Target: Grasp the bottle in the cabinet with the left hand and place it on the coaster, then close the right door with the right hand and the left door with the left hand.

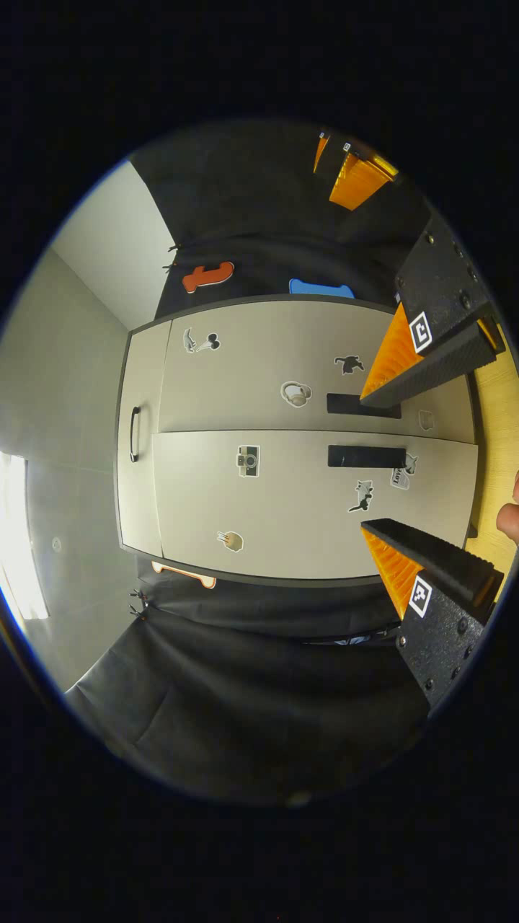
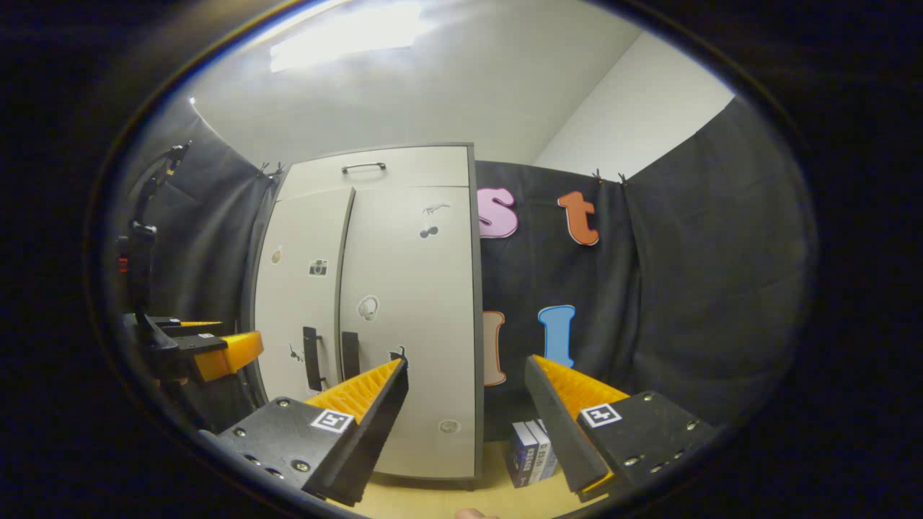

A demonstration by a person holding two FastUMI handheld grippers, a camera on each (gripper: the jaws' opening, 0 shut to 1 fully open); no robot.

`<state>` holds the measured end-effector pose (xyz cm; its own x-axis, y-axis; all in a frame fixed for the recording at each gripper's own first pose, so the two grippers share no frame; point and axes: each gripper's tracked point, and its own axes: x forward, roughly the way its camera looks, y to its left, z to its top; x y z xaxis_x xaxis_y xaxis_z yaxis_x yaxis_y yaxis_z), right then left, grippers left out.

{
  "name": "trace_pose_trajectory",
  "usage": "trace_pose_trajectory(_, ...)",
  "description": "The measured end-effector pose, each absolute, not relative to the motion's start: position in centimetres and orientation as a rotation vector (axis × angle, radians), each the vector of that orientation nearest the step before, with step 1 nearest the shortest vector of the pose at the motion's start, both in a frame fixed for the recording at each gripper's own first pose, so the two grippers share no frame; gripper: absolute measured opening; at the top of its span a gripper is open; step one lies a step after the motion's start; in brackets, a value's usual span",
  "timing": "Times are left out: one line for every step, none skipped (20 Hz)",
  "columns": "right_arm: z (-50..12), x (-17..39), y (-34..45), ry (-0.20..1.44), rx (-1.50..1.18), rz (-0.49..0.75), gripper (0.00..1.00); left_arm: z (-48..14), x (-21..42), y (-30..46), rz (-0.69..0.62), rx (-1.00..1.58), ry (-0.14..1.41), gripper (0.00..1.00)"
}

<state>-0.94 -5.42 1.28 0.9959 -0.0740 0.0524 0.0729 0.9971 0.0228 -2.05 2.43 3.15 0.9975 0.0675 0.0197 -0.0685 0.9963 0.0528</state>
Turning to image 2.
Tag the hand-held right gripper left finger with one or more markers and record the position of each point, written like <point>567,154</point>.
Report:
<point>375,432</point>

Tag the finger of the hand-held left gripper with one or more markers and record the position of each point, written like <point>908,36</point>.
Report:
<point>234,353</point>
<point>187,328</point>

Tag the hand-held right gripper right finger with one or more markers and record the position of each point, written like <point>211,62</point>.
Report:
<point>559,425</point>

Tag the white cabinet door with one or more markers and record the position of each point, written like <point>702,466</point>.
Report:
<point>296,303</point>
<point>411,274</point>

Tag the white grey cabinet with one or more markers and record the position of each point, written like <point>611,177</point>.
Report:
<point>477,303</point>

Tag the blue white box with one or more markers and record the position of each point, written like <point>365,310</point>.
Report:
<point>524,454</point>
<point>546,450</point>

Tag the black backdrop cloth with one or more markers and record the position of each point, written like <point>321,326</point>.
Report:
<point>685,288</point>

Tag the white drawer front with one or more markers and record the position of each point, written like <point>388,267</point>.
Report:
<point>433,169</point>

